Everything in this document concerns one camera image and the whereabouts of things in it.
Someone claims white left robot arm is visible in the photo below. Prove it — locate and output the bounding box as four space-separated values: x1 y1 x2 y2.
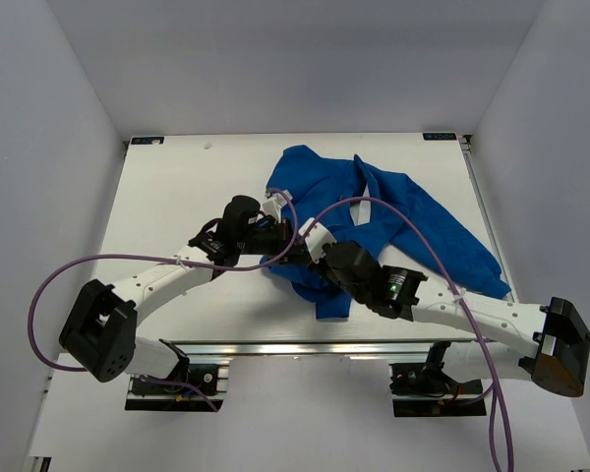
59 189 299 392

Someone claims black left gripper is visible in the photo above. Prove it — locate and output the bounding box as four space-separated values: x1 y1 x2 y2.
237 218 312 266

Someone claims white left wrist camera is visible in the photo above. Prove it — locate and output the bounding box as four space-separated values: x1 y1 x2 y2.
262 191 291 222

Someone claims blue left corner label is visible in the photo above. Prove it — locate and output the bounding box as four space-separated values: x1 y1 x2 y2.
130 136 164 146

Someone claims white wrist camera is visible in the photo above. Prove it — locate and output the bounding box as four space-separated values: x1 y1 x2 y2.
262 191 291 222
298 217 336 264

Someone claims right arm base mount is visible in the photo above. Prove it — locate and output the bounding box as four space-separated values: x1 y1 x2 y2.
384 341 488 418

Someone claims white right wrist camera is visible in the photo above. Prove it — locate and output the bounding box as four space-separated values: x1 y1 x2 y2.
298 217 336 264

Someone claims blue right corner label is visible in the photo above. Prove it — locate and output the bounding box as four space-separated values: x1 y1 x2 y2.
422 132 457 141

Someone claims blue corner label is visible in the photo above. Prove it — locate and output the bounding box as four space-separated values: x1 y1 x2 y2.
130 136 164 146
422 132 457 141

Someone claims blue zip-up jacket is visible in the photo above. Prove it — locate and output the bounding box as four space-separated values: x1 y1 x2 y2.
267 146 510 299

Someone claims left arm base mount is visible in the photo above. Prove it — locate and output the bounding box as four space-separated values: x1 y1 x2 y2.
125 358 229 413

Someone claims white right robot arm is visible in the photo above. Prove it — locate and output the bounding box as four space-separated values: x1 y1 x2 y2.
307 241 590 397

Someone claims aluminium table front rail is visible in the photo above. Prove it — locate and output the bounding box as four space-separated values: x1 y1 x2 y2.
68 338 473 359

